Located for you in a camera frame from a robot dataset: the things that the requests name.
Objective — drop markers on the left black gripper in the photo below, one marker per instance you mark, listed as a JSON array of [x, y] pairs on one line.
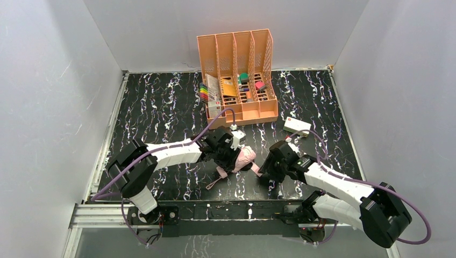
[[229, 156]]

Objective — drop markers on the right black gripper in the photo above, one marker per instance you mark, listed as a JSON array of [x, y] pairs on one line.
[[272, 165]]

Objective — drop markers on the black pink folding umbrella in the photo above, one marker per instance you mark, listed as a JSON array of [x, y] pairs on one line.
[[243, 162]]

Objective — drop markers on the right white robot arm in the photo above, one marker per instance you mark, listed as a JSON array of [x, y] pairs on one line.
[[380, 214]]

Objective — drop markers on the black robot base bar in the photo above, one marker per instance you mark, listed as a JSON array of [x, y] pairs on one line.
[[233, 217]]

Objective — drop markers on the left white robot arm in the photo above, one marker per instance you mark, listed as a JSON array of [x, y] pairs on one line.
[[136, 163]]

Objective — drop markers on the white green small box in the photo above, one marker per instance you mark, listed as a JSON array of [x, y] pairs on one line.
[[294, 125]]

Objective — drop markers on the white red box in organizer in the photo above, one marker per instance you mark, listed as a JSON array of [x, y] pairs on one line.
[[214, 108]]

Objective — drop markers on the yellow spiral notebook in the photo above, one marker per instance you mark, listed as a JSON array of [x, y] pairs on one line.
[[228, 89]]

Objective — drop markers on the pink grey eraser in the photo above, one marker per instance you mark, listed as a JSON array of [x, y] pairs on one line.
[[260, 86]]

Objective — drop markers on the green white eraser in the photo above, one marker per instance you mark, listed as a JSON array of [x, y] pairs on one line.
[[243, 78]]

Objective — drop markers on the orange plastic desk organizer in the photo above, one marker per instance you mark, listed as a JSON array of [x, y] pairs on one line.
[[225, 55]]

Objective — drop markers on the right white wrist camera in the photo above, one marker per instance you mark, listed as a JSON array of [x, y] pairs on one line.
[[290, 141]]

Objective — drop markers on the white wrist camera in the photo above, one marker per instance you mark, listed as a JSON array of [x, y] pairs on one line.
[[290, 141], [238, 137]]

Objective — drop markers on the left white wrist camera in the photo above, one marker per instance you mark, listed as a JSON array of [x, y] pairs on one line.
[[238, 137]]

